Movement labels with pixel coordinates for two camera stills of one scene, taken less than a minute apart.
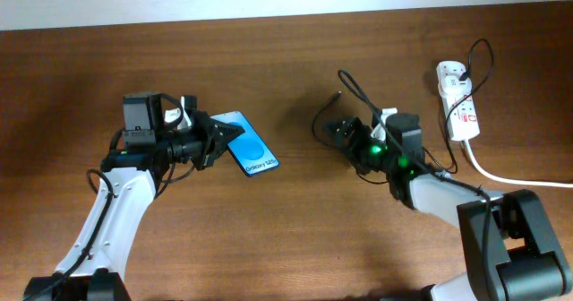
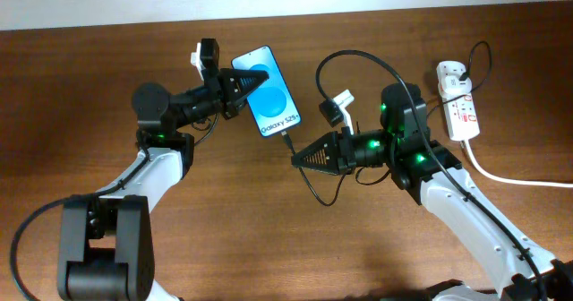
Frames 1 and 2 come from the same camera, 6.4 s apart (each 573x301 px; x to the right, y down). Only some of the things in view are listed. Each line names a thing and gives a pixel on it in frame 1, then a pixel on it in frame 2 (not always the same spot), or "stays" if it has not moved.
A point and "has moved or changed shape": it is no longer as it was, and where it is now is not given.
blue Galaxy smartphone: (248, 149) → (271, 103)
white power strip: (460, 110) stays
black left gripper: (215, 139) → (229, 77)
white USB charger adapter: (453, 86) stays
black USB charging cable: (489, 74) has moved or changed shape
